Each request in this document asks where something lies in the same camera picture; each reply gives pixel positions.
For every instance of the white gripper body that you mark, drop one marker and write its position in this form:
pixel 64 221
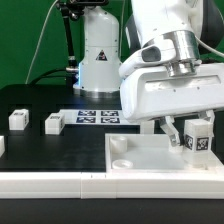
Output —
pixel 149 92

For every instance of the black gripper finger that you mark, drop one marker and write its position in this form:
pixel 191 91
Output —
pixel 206 116
pixel 167 125

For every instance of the white square tabletop part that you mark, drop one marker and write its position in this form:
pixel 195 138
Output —
pixel 150 153

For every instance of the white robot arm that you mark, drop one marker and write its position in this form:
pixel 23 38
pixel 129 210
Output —
pixel 167 34

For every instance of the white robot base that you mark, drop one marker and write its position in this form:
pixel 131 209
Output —
pixel 98 75

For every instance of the white marker tag plate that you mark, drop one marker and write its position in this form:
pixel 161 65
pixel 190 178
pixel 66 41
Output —
pixel 94 117

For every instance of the white U-shaped fence wall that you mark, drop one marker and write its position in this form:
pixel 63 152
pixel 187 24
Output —
pixel 86 185

